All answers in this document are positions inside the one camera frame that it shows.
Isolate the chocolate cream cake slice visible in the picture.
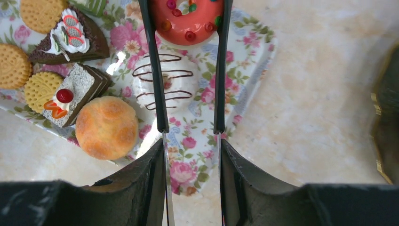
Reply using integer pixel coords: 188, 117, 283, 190
29, 5, 110, 65

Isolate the red sprinkled donut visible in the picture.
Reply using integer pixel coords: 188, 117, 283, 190
148, 0, 224, 47

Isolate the three-tier smoked glass stand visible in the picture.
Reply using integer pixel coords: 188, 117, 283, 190
371, 44, 399, 185

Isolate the patterned yellow biscuit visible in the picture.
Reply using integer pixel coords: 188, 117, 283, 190
24, 71, 63, 113

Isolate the white chocolate-striped donut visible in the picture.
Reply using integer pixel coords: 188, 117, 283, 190
132, 50, 200, 114

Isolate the round golden bun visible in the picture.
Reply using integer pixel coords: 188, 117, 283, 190
75, 96, 139, 160

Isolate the round biscuit cookie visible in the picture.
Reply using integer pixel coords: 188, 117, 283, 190
20, 0, 68, 34

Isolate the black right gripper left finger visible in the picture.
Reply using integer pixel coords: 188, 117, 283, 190
0, 140, 166, 226

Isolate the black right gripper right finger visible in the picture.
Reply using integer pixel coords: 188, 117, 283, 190
219, 139, 399, 226

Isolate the floral serving tray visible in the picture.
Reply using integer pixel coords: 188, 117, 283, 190
0, 0, 277, 195

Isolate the white cake slice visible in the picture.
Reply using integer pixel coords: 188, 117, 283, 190
42, 64, 111, 128

